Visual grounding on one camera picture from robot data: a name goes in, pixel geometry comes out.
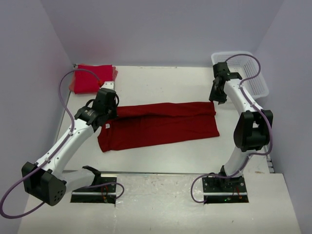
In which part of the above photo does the dark red t shirt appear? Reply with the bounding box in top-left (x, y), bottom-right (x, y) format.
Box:
top-left (97, 102), bottom-right (220, 152)

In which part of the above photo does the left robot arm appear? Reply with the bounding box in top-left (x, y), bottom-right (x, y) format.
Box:
top-left (21, 88), bottom-right (119, 206)

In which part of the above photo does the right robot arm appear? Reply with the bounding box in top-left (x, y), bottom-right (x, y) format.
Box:
top-left (209, 62), bottom-right (273, 192)

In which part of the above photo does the folded bright red shirt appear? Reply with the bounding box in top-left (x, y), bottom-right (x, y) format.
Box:
top-left (73, 64), bottom-right (113, 95)

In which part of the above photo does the folded light red shirt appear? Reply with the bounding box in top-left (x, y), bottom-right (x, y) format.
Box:
top-left (69, 65), bottom-right (118, 96)

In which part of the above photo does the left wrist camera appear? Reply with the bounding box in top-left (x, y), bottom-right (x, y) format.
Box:
top-left (97, 80), bottom-right (115, 90)

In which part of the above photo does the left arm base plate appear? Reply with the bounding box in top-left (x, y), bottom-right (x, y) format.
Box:
top-left (73, 175), bottom-right (117, 195)

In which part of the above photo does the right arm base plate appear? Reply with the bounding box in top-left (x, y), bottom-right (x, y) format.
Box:
top-left (202, 176), bottom-right (247, 194)

